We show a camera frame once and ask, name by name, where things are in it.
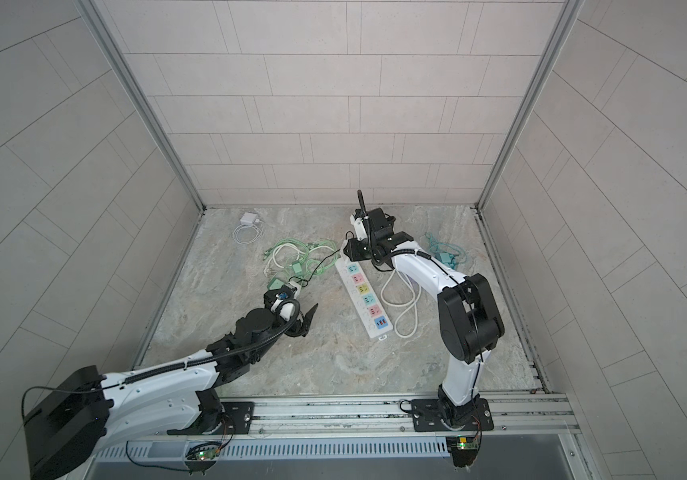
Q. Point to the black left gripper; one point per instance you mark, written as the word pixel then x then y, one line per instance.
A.
pixel 295 327

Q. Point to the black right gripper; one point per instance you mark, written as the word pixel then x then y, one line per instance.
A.
pixel 354 253

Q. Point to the white multicolour power strip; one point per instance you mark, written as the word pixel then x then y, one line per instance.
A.
pixel 364 298

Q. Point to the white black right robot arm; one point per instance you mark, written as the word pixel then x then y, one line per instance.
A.
pixel 469 320

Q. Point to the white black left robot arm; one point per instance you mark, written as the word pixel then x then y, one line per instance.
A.
pixel 91 411

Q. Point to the light green cube charger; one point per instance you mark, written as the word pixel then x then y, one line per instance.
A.
pixel 276 283

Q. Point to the teal charger upper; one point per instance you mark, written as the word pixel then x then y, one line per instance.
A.
pixel 447 259

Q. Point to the white square charger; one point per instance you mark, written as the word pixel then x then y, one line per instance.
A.
pixel 250 219

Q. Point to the left circuit board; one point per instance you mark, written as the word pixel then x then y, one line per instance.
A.
pixel 205 452

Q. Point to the circuit board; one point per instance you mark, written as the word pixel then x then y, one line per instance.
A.
pixel 463 450
pixel 205 452

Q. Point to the right circuit board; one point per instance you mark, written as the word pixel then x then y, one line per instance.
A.
pixel 463 450

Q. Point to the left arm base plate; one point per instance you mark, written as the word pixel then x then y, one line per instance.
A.
pixel 230 418

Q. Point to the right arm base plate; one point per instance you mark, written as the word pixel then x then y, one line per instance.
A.
pixel 440 415

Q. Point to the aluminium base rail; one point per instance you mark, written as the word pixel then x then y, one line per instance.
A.
pixel 378 415

